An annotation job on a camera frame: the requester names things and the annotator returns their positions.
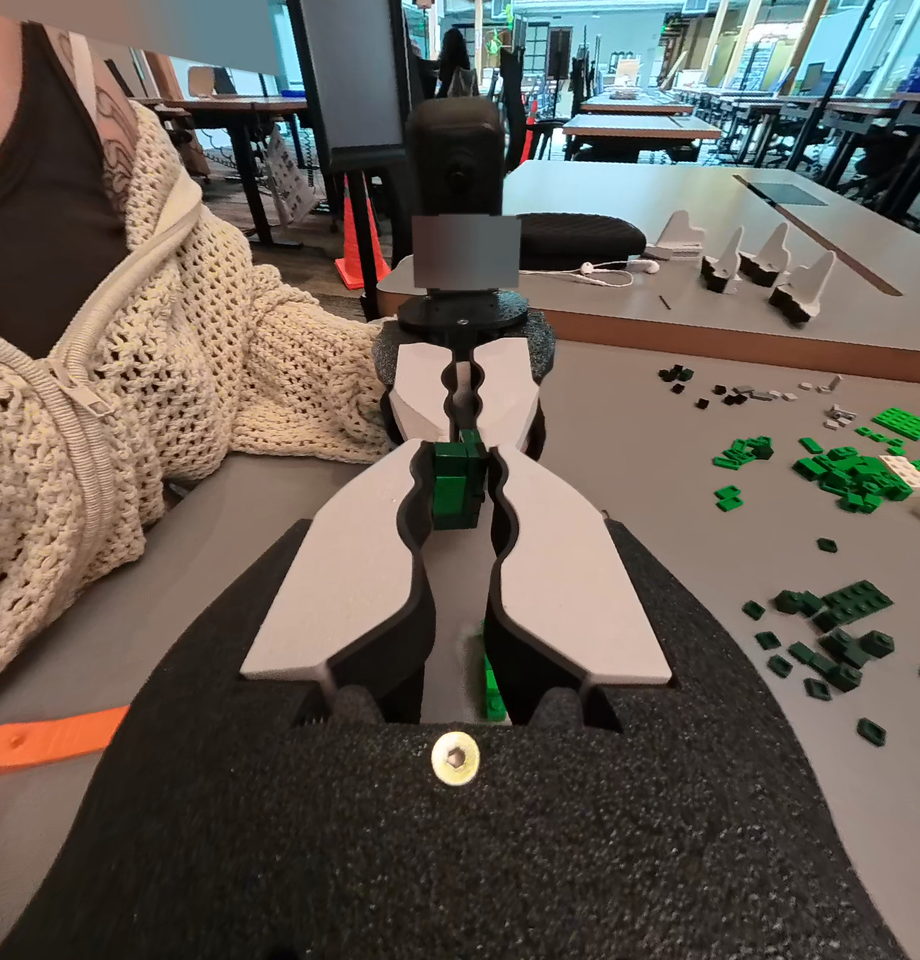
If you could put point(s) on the small grey lego pieces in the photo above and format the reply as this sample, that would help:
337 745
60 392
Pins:
760 394

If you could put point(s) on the dark green lego plate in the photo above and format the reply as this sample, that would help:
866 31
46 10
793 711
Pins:
857 598

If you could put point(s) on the white printed paper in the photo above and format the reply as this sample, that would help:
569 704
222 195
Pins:
287 180

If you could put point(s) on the black framed sign stand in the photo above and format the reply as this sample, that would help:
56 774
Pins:
355 75

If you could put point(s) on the white lego plate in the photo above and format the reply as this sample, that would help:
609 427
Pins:
901 472

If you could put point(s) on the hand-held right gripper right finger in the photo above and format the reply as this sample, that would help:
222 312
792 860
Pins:
572 585

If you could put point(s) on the white earphones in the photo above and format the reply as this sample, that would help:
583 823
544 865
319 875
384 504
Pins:
644 266

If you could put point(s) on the orange brick separator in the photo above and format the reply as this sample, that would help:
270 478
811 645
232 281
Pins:
47 739

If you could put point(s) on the white wedge part black base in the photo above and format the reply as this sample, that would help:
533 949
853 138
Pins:
764 262
722 274
801 296

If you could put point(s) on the orange traffic cone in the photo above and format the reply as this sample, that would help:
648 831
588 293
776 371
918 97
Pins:
359 240

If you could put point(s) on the green lego cube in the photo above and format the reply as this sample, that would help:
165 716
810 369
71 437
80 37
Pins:
492 686

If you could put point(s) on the small white stand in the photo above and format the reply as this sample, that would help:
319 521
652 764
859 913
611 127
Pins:
677 236

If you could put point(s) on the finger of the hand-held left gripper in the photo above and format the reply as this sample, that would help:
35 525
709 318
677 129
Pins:
419 390
509 390

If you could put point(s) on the scattered small black lego pieces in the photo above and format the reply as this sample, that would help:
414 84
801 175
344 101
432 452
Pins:
677 375

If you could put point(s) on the dark green lego assembly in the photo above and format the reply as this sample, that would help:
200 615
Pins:
452 487

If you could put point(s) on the wooden desk black legs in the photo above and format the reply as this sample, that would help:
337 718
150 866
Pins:
235 109

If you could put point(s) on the small cluster green lego pieces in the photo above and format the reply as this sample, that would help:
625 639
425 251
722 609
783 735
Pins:
745 450

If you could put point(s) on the person's black top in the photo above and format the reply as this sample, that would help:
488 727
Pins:
32 210

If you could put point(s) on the grey table wooden edge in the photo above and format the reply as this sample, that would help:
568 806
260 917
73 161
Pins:
617 307

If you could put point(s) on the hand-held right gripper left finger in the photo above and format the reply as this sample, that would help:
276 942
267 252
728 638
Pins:
340 585

